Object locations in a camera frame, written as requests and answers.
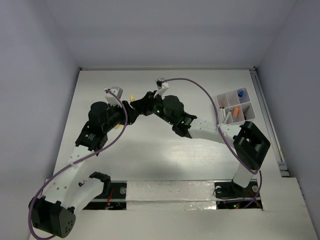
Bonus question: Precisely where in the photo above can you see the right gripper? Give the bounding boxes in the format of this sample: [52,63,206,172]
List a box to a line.
[129,90,175,126]

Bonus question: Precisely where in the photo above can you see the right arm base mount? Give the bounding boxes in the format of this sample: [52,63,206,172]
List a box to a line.
[212,175,263,210]

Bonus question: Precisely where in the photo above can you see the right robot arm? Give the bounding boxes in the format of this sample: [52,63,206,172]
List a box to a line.
[130,91,271,196]

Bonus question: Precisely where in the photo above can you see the purple cable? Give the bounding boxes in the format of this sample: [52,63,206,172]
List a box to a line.
[27,91,129,238]
[162,77,263,209]

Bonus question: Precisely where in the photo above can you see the blue cap white marker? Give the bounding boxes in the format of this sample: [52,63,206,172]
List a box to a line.
[223,109,233,125]

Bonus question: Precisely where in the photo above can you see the orange highlighter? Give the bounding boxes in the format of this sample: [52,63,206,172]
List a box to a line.
[232,107,240,117]

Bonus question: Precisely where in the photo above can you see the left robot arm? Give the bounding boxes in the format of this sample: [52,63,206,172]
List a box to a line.
[28,100,139,240]

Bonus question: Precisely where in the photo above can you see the black scissors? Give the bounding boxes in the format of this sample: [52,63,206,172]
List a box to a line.
[243,105,251,120]

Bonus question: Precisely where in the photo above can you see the blue glue bottle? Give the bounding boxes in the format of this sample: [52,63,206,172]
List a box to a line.
[237,89,245,98]

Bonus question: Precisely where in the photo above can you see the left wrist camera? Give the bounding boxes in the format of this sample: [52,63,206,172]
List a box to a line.
[104,86,123,106]

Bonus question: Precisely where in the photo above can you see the red cap white marker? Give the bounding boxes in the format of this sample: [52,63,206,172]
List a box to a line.
[219,106,225,123]

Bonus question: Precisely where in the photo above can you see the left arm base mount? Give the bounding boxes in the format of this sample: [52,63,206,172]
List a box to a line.
[84,181,127,211]

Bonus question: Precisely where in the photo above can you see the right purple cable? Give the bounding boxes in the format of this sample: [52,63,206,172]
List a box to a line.
[162,77,263,209]

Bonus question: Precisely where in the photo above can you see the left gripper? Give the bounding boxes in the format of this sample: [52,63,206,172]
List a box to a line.
[102,99,138,133]

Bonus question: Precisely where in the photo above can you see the white compartment organizer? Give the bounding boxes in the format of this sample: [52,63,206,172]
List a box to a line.
[213,87,256,125]

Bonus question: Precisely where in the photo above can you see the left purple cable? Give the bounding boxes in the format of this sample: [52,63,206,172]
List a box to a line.
[27,91,129,238]

